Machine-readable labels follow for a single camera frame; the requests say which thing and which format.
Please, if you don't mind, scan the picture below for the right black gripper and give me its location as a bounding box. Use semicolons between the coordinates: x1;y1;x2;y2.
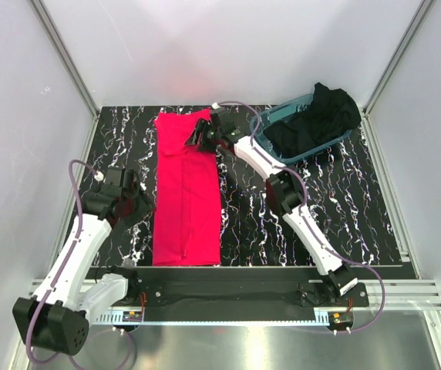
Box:
183;118;221;155

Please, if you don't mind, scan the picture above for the pink red t shirt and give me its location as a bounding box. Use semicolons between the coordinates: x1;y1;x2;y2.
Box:
152;109;222;266

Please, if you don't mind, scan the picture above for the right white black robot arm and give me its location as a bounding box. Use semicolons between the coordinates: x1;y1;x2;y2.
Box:
185;119;358;306

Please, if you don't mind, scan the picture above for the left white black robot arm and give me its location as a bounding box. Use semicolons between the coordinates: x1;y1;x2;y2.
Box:
12;189;153;356

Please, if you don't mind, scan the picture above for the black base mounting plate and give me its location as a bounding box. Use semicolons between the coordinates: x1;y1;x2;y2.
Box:
95;265;369;323

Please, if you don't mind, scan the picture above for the teal transparent plastic bin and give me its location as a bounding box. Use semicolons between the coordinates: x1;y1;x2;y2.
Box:
254;94;352;164

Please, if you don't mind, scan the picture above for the black t shirt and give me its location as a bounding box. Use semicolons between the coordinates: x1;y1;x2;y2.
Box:
264;82;361;158

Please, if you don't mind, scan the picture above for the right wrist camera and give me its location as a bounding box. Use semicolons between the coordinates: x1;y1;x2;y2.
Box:
210;103;228;127

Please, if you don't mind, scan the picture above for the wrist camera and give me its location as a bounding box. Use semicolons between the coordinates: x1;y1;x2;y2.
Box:
210;103;228;127
93;166;141;197

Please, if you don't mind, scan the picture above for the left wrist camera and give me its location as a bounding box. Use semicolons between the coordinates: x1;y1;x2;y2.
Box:
93;166;141;197

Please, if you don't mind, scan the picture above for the white slotted cable duct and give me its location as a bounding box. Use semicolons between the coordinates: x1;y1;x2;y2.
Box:
94;308;329;326

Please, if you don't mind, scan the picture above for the left aluminium frame post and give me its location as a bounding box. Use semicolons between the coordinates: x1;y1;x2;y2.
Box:
29;0;100;118

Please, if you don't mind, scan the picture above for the aluminium frame post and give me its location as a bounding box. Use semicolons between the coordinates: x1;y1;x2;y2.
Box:
29;0;100;118
363;0;436;115

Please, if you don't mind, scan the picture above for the right aluminium frame post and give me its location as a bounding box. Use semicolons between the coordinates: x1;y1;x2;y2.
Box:
363;0;436;115

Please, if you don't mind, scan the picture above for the aluminium front rail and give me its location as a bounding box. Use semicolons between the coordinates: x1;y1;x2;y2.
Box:
29;279;441;310

